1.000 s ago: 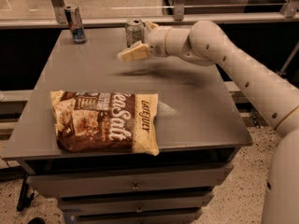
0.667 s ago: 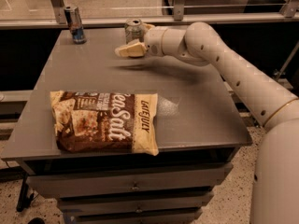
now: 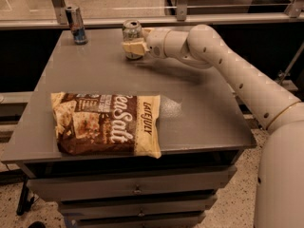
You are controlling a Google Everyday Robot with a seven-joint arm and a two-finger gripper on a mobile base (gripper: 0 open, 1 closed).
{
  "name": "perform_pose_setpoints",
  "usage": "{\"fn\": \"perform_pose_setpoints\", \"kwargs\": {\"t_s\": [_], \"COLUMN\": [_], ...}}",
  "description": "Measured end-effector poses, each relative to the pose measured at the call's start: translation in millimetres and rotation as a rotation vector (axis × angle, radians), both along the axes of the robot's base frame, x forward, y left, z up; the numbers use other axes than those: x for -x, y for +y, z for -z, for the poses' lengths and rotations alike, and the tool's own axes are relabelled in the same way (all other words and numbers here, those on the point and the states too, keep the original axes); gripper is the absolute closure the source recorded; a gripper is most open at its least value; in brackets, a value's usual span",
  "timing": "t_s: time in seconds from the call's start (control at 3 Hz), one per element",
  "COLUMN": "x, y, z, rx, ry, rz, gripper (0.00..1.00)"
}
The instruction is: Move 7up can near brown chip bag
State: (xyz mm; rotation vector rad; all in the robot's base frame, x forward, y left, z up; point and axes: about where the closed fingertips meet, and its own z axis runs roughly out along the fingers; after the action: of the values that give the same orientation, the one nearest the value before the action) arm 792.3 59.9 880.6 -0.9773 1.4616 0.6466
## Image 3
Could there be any metal railing frame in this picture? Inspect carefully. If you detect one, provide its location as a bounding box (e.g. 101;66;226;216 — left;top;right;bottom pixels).
0;0;303;29

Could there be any blue silver energy drink can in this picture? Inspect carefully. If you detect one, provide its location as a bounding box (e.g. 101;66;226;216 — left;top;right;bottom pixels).
65;6;87;45

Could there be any grey drawer cabinet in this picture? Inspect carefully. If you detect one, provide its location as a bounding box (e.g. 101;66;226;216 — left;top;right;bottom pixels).
2;29;256;228

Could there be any silver green 7up can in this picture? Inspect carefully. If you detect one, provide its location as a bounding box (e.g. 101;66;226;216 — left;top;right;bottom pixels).
123;20;143;60

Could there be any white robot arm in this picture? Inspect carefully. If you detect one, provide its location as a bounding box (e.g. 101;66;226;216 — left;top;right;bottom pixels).
123;25;304;228

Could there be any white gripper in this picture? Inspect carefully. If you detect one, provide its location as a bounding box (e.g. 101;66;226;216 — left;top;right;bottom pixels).
122;28;170;59

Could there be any brown Late July chip bag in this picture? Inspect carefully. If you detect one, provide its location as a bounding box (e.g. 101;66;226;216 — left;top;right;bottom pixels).
51;92;162;159

